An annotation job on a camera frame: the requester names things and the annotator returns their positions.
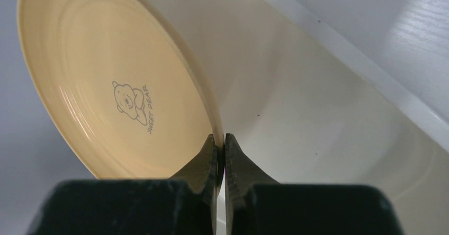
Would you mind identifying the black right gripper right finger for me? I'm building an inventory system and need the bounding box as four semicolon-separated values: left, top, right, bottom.
224;133;403;234

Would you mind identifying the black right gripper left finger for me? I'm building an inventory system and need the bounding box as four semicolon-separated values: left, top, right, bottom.
27;135;219;234

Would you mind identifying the orange plate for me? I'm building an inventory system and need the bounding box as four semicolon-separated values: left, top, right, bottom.
17;0;224;178

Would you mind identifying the white square tub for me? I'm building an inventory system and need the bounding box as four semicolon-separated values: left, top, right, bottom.
145;0;448;234

